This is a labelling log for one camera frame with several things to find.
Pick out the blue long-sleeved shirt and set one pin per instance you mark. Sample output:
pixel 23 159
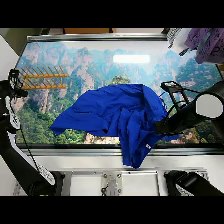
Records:
pixel 116 110

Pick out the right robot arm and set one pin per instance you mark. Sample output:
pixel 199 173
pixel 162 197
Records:
pixel 186 116

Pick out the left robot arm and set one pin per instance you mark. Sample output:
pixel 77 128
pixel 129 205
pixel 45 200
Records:
pixel 16 160

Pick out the wooden rack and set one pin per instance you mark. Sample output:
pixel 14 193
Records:
pixel 43 81

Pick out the purple garment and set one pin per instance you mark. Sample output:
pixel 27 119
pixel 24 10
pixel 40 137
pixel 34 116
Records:
pixel 208 43

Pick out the silver frame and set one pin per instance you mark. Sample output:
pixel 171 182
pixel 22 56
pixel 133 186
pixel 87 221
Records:
pixel 113 183

